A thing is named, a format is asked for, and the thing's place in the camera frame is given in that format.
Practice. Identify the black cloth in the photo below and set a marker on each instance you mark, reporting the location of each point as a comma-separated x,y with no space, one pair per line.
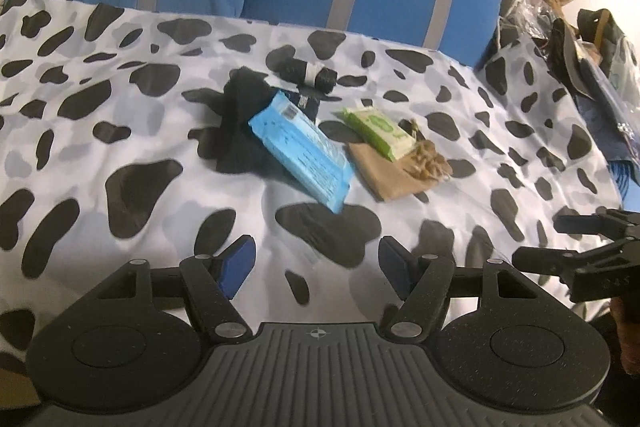
240,122

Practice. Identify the small black packet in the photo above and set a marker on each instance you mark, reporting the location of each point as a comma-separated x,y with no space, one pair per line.
306,103

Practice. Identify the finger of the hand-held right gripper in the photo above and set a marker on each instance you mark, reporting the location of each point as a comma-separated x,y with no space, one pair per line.
580,223
550,259

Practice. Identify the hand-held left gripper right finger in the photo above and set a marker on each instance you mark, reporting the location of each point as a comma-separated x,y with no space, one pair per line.
395,267

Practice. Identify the light blue tissue packet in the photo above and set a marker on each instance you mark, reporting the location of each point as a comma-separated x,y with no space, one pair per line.
300,152

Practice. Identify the cow print blanket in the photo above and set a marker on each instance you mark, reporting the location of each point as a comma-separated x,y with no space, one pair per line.
150,117

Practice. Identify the clear plastic wrapping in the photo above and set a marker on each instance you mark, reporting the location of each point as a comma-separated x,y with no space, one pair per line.
530,17

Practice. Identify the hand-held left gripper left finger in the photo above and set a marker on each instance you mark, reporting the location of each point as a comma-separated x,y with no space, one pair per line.
235,267

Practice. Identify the black roll with white band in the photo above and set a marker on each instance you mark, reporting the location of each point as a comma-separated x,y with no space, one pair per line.
290,67

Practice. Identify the dark green bag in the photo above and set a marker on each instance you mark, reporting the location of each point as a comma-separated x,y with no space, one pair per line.
607,32

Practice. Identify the green wipes packet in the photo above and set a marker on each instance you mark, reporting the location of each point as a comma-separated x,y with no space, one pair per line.
380,132

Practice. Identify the tan paper bag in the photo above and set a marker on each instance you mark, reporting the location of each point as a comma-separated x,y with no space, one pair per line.
390,179

